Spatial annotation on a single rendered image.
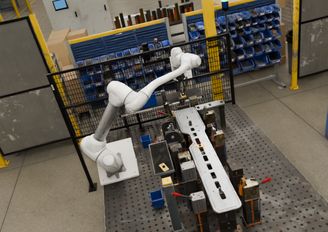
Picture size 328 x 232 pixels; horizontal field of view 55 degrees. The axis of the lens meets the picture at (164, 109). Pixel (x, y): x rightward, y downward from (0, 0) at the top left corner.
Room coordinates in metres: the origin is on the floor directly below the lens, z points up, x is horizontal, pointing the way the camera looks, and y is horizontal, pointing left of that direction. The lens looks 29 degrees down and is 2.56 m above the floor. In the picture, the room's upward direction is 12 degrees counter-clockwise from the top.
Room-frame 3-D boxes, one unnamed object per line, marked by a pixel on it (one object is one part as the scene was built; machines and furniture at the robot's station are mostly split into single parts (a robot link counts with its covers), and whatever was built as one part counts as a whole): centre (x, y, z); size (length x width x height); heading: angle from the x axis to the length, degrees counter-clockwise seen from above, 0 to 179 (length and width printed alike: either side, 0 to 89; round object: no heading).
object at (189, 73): (3.11, -0.27, 1.30); 0.23 x 0.02 x 0.31; 93
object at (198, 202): (1.49, -0.09, 0.88); 0.11 x 0.10 x 0.36; 93
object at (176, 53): (2.55, -0.21, 1.62); 0.13 x 0.11 x 0.16; 42
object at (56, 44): (6.93, 1.71, 0.52); 1.20 x 0.80 x 1.05; 3
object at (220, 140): (2.16, -0.40, 0.87); 0.12 x 0.09 x 0.35; 93
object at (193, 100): (2.83, -0.32, 0.88); 0.08 x 0.08 x 0.36; 3
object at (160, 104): (2.97, 0.02, 1.02); 0.90 x 0.22 x 0.03; 93
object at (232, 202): (2.07, -0.24, 1.00); 1.38 x 0.22 x 0.02; 3
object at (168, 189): (1.58, 0.08, 0.92); 0.08 x 0.08 x 0.44; 3
